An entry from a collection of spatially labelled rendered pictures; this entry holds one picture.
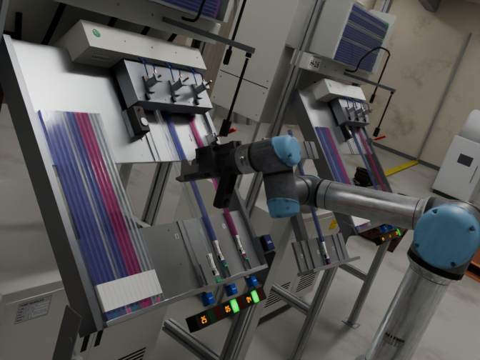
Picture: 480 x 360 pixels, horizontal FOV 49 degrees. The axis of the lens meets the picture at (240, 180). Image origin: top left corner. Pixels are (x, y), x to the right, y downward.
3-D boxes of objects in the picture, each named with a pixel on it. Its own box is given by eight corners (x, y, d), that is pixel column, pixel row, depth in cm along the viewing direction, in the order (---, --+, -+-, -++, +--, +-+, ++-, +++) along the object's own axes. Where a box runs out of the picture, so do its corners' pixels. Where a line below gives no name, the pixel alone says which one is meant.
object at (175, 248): (255, 268, 168) (263, 265, 166) (92, 327, 113) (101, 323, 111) (233, 212, 171) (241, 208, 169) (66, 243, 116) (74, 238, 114)
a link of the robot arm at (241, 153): (266, 171, 133) (248, 172, 126) (251, 174, 136) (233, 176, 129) (261, 142, 133) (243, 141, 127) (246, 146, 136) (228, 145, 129)
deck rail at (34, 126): (87, 335, 114) (104, 328, 111) (79, 338, 112) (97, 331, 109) (-4, 48, 127) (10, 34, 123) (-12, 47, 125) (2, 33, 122)
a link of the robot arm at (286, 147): (290, 168, 121) (284, 132, 121) (250, 176, 127) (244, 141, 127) (306, 167, 127) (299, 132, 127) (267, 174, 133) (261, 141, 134)
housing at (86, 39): (177, 90, 181) (207, 69, 174) (58, 73, 141) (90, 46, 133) (170, 69, 183) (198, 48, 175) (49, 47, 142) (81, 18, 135)
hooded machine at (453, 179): (436, 186, 870) (471, 107, 834) (473, 202, 846) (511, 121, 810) (428, 191, 805) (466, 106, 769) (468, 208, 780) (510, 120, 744)
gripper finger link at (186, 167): (173, 161, 144) (201, 156, 139) (177, 183, 144) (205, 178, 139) (166, 161, 141) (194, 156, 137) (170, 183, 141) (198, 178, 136)
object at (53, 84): (209, 165, 176) (221, 158, 173) (36, 173, 121) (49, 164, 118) (176, 78, 182) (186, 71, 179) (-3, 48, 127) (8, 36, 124)
